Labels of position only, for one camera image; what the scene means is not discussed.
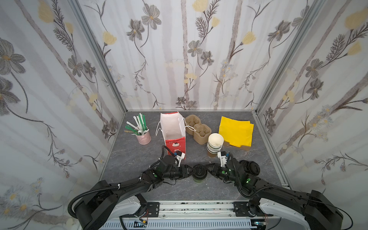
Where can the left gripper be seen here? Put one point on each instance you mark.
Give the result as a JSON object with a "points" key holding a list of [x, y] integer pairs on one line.
{"points": [[184, 171]]}

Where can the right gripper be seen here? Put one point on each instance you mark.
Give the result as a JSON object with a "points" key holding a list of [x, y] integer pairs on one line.
{"points": [[215, 168]]}

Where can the black cup lid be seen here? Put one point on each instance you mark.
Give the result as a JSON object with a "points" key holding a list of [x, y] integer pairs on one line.
{"points": [[199, 171]]}

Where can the red white paper bag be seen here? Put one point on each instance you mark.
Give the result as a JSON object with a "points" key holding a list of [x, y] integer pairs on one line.
{"points": [[173, 128]]}

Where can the green paper coffee cup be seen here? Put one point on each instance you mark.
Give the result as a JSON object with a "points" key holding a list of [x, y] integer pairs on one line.
{"points": [[198, 180]]}

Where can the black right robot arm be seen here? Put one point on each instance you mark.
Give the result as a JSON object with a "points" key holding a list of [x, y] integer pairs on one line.
{"points": [[314, 208]]}

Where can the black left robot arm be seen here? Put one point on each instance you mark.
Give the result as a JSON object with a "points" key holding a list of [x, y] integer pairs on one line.
{"points": [[93, 208]]}

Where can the single black lid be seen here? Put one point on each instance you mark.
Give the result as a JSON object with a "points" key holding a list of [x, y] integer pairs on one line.
{"points": [[244, 163]]}

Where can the stack of black lids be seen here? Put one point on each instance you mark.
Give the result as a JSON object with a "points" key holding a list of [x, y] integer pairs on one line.
{"points": [[252, 168]]}

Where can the brown cardboard napkin holder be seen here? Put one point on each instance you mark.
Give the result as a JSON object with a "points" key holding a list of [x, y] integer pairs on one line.
{"points": [[242, 147]]}

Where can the stack of paper cups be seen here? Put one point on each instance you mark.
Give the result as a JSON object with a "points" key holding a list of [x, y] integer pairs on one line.
{"points": [[214, 144]]}

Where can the yellow napkin stack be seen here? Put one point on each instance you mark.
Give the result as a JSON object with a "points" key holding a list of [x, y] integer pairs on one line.
{"points": [[236, 133]]}

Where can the pink straw holder cup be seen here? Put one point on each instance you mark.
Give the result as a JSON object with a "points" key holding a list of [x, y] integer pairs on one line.
{"points": [[144, 138]]}

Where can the brown pulp cup carrier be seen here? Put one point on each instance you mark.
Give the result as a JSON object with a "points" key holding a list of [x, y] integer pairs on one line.
{"points": [[200, 132]]}

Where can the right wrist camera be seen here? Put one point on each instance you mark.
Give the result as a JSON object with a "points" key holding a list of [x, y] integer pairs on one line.
{"points": [[223, 157]]}

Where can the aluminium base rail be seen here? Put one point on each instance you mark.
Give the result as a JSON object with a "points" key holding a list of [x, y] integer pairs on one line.
{"points": [[202, 215]]}

